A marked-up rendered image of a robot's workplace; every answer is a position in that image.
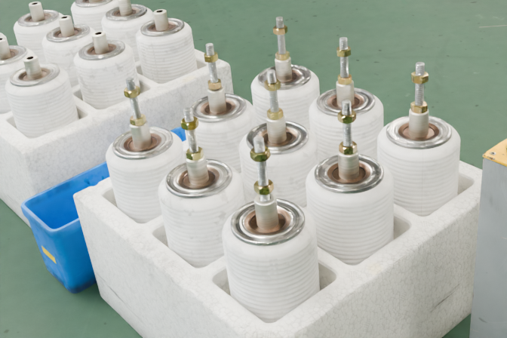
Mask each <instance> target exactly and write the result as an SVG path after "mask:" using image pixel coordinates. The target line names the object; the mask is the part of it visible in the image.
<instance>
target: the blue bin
mask: <svg viewBox="0 0 507 338"><path fill-rule="evenodd" d="M171 132H173V133H175V134H176V135H177V136H178V137H179V138H180V139H181V140H182V142H183V141H185V140H186V133H185V130H183V129H182V128H181V127H178V128H174V129H173V130H171ZM108 177H110V175H109V169H108V165H107V163H106V161H105V162H103V163H102V164H99V165H97V166H95V167H93V168H91V169H89V170H87V171H84V172H82V173H80V174H78V175H76V176H74V177H72V178H70V179H68V180H65V181H63V182H62V183H59V184H57V185H55V186H53V187H51V188H49V189H46V190H45V191H43V192H40V193H39V194H37V195H34V196H32V197H30V198H28V199H26V200H25V201H23V203H22V204H21V206H20V207H21V210H22V212H23V215H24V216H25V217H26V218H27V219H28V221H29V224H30V226H31V228H32V232H33V234H34V236H35V239H36V242H37V244H38V248H39V250H40V252H41V255H42V258H43V260H44V262H45V265H46V268H47V270H48V271H49V272H50V273H51V274H52V275H53V276H54V277H55V278H56V279H57V280H58V281H59V282H60V283H61V284H62V285H63V286H64V287H65V288H66V289H67V290H68V291H69V292H71V293H79V292H82V291H83V290H85V289H87V288H88V287H90V286H92V285H93V284H96V283H97V280H96V277H95V274H94V269H93V266H92V263H91V258H90V255H89V253H88V247H87V245H86V241H85V237H84V233H83V231H82V227H81V223H80V219H79V217H78V211H77V209H76V206H75V201H74V198H73V195H74V194H75V193H77V192H80V191H81V190H83V189H86V188H87V187H89V186H96V185H97V184H98V183H99V182H100V181H102V180H104V179H106V178H108Z"/></svg>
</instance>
